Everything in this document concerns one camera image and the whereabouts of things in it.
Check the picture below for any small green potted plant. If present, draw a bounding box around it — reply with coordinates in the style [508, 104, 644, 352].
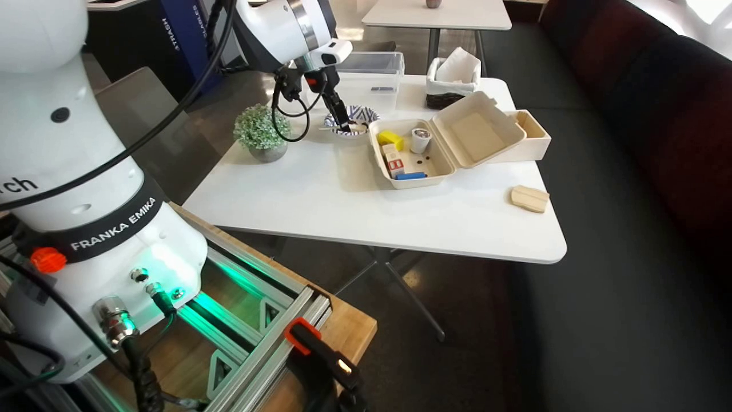
[233, 104, 289, 163]

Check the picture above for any black white napkin tray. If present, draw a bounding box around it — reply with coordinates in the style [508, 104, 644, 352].
[424, 46, 480, 111]

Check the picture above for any white side table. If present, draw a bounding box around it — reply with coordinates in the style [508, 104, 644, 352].
[360, 0, 511, 67]

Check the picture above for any beige clamshell food pack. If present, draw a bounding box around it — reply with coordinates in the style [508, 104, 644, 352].
[367, 91, 523, 191]

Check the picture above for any blue block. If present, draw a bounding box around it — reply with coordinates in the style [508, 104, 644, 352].
[394, 173, 428, 182]

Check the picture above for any coffee pod cup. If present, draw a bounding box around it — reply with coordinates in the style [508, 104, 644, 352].
[410, 128, 432, 155]

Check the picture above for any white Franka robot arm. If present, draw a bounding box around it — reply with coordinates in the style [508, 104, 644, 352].
[0, 0, 207, 383]

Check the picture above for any orange black clamp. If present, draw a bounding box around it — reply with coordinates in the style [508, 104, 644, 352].
[284, 318, 367, 412]

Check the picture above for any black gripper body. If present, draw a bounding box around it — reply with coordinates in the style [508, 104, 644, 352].
[275, 67, 339, 100]

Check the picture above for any clear plastic bin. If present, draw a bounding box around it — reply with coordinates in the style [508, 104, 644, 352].
[339, 50, 404, 91]

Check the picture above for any dark sofa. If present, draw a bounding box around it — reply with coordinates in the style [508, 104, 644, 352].
[487, 0, 732, 412]

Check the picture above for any white folding table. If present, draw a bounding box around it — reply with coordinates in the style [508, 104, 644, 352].
[185, 75, 567, 266]

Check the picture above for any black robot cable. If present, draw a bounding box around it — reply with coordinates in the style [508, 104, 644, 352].
[0, 0, 316, 215]

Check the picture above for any aluminium frame rail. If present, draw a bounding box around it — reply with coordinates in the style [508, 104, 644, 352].
[178, 242, 331, 412]

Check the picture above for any blue patterned bowl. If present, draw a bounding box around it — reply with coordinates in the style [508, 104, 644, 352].
[325, 105, 380, 136]

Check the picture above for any red white block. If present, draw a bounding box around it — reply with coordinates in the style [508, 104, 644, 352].
[383, 153, 404, 176]

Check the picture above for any small wooden box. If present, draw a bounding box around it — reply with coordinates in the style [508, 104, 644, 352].
[503, 111, 551, 163]

